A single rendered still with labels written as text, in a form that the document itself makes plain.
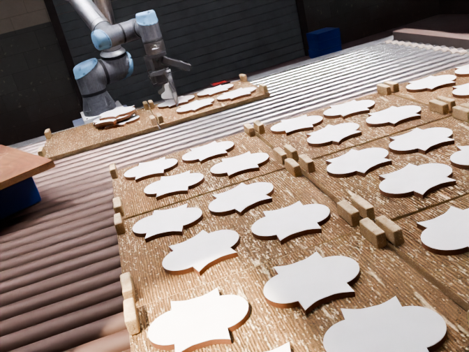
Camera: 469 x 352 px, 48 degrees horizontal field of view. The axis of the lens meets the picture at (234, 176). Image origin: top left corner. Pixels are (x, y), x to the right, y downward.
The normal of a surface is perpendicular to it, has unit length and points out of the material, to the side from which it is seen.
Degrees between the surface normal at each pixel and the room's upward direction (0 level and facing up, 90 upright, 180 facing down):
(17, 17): 90
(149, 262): 0
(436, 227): 0
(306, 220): 0
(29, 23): 90
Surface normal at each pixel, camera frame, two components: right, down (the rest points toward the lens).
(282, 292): -0.22, -0.90
